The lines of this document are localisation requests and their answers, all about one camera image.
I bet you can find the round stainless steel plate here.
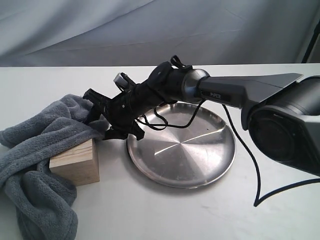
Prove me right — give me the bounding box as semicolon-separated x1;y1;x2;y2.
126;102;236;189

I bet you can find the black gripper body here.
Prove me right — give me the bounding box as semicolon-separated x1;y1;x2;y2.
103;79;163;136

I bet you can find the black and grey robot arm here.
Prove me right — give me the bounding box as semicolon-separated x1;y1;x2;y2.
83;56;320;176

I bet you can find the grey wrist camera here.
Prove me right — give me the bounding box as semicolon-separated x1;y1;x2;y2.
113;72;136;92

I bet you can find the light wooden cube block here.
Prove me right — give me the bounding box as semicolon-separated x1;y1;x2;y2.
49;139;100;187

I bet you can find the grey backdrop curtain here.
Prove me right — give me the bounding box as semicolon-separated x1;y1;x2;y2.
0;0;320;67

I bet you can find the grey fleece towel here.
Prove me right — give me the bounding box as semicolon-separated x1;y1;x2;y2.
0;94;109;240

